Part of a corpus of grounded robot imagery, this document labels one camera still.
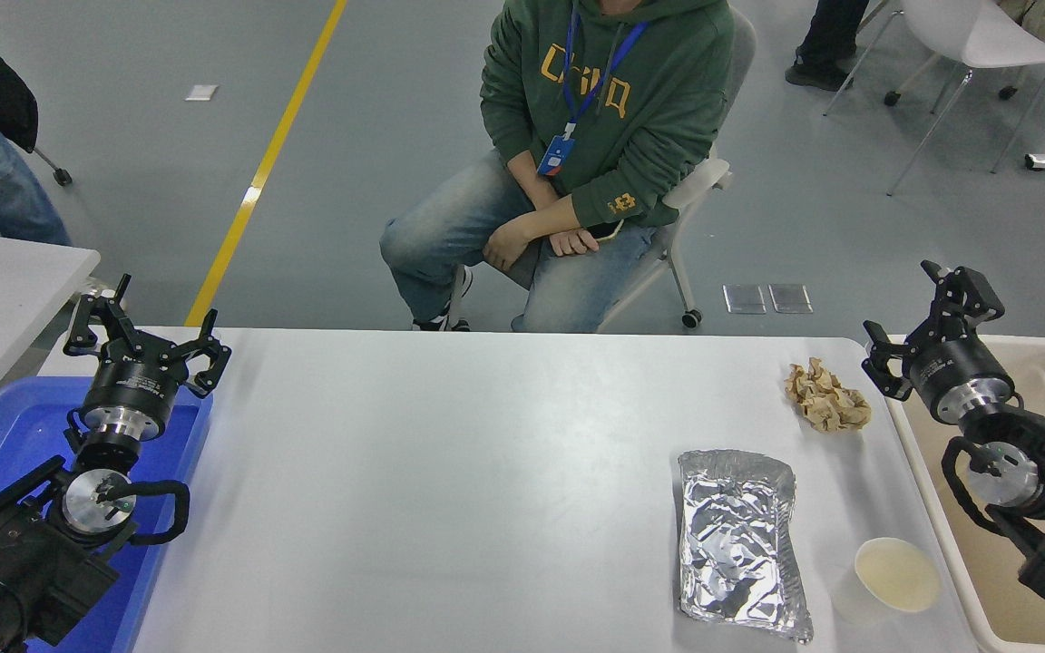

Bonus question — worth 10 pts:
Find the grey wheeled office chair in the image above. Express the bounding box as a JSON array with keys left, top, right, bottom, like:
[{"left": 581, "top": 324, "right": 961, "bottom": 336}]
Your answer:
[{"left": 445, "top": 7, "right": 757, "bottom": 329}]

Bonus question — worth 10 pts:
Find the seated person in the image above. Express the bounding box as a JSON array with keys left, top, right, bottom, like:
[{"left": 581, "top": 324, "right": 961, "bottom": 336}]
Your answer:
[{"left": 379, "top": 0, "right": 737, "bottom": 333}]

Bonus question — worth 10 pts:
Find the white paper cup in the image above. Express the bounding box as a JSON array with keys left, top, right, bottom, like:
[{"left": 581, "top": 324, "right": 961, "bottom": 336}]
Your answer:
[{"left": 835, "top": 537, "right": 942, "bottom": 625}]

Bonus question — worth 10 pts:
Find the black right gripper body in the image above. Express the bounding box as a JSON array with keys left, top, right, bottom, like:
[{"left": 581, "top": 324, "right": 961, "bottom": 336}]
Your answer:
[{"left": 905, "top": 337, "right": 1013, "bottom": 406}]

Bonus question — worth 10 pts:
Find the person in black trousers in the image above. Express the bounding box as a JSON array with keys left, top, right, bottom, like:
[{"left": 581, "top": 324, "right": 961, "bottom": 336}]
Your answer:
[{"left": 784, "top": 0, "right": 870, "bottom": 92}]

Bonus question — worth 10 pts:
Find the blue plastic tray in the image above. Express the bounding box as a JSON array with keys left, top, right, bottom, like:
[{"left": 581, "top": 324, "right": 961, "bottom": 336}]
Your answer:
[{"left": 0, "top": 376, "right": 215, "bottom": 653}]

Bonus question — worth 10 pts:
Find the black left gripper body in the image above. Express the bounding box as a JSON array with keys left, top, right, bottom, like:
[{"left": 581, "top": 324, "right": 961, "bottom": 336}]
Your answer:
[{"left": 83, "top": 352, "right": 182, "bottom": 427}]

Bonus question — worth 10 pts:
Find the foil tray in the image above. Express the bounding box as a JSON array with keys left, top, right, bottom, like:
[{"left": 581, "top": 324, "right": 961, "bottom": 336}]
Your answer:
[{"left": 677, "top": 448, "right": 815, "bottom": 645}]

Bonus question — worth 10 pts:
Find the wheeled chair with beige garment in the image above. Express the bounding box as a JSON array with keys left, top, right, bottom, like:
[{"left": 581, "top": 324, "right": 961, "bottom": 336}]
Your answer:
[{"left": 884, "top": 0, "right": 1045, "bottom": 105}]

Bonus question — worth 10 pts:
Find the white shell chair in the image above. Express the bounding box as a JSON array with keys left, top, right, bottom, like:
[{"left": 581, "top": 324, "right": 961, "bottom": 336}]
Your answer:
[{"left": 824, "top": 0, "right": 1045, "bottom": 196}]

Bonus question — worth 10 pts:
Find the seated person's left hand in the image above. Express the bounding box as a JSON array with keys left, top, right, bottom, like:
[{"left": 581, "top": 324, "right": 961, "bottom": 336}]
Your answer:
[{"left": 483, "top": 219, "right": 534, "bottom": 271}]

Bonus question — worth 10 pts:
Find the tan paper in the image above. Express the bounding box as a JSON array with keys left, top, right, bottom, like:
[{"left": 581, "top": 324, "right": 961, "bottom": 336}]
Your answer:
[{"left": 784, "top": 356, "right": 874, "bottom": 434}]

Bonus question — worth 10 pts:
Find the blue lanyard with badge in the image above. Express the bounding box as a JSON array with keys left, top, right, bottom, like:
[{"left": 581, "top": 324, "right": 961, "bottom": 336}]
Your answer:
[{"left": 537, "top": 0, "right": 650, "bottom": 178}]

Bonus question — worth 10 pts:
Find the seated person's right hand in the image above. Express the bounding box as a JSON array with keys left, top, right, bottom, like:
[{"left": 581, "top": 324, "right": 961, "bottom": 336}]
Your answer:
[{"left": 548, "top": 229, "right": 601, "bottom": 258}]

